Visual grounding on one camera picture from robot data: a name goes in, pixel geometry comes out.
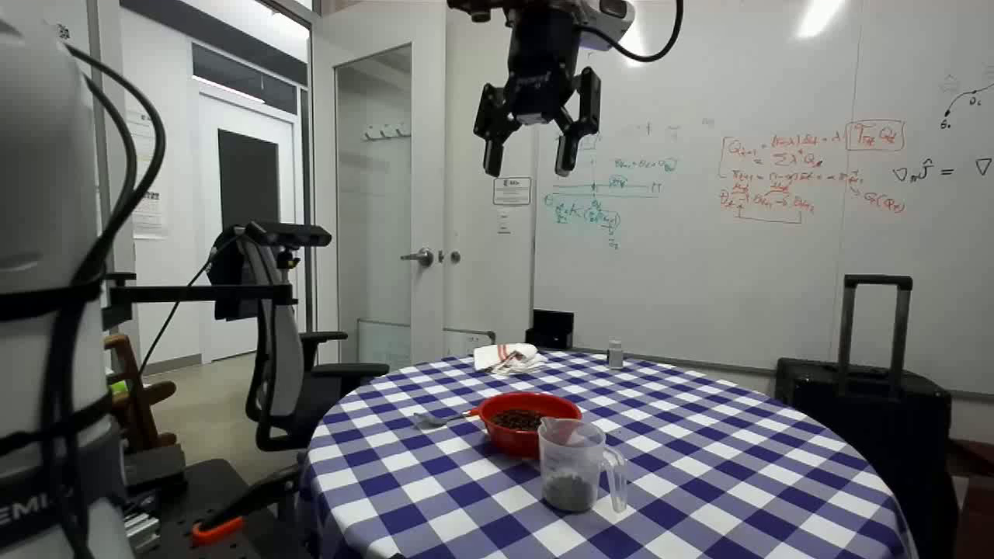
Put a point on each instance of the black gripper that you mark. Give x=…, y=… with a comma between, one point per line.
x=545, y=63

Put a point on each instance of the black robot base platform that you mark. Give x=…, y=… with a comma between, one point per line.
x=206, y=497

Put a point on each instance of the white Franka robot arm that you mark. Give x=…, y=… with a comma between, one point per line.
x=42, y=207

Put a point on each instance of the clear plastic measuring jug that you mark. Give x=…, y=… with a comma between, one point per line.
x=571, y=453

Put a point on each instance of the brown beans in jug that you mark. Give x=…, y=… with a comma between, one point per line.
x=571, y=490

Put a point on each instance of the paper notice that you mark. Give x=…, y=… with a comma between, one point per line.
x=511, y=189

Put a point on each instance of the white door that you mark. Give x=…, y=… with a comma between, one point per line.
x=382, y=207

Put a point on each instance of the small black box device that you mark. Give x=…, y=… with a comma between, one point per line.
x=550, y=329

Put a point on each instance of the white towel red stripes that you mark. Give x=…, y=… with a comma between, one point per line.
x=509, y=359

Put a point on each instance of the small white bottle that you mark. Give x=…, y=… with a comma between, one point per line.
x=615, y=359

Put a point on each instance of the whiteboard with writing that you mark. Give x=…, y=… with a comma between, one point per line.
x=747, y=280

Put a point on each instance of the brown beans in bowl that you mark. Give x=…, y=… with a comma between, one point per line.
x=517, y=419

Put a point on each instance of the red bowl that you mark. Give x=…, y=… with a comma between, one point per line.
x=509, y=435

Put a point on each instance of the black office chair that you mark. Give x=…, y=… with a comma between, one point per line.
x=275, y=351

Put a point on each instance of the black horizontal mounting bar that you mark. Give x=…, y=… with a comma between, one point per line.
x=174, y=292

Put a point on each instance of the blue white checkered tablecloth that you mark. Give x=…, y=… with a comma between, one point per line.
x=726, y=486

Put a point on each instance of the brown wooden stand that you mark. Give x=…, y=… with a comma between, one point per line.
x=134, y=397

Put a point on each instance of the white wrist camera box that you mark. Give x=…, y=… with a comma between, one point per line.
x=609, y=12

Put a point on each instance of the black stereo camera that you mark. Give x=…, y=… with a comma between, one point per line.
x=296, y=234

